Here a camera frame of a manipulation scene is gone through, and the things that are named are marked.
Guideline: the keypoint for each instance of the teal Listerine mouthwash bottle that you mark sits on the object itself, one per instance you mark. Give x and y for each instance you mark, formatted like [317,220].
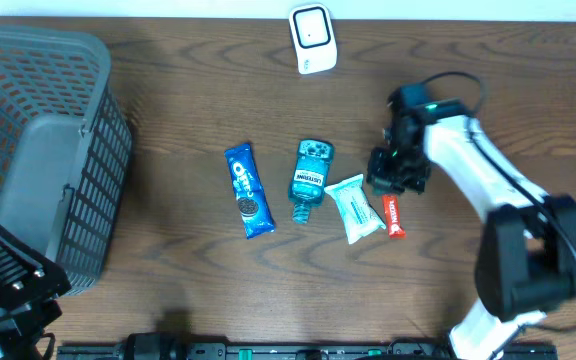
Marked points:
[306,189]

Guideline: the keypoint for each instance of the white barcode scanner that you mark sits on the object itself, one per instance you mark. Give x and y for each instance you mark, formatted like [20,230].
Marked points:
[313,38]

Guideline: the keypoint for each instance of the grey plastic mesh basket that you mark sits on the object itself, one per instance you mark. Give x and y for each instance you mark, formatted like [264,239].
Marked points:
[65,148]

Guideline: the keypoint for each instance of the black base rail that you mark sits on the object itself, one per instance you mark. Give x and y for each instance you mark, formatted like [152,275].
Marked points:
[164,346]

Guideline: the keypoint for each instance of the mint green wipes pack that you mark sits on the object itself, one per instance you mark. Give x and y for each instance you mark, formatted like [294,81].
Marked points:
[358,216]

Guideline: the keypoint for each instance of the red snack bar wrapper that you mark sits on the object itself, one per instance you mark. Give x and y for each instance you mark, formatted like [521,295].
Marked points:
[392,215]

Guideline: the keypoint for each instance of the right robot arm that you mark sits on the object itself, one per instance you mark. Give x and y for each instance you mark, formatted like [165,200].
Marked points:
[526,265]

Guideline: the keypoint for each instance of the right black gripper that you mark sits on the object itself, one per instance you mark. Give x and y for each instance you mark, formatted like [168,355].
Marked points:
[382,181]

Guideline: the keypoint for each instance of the blue Oreo cookie pack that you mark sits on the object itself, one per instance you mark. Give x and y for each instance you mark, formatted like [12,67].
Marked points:
[248,191]

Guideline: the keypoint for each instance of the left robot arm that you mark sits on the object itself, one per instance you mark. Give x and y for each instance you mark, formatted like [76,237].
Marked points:
[30,285]

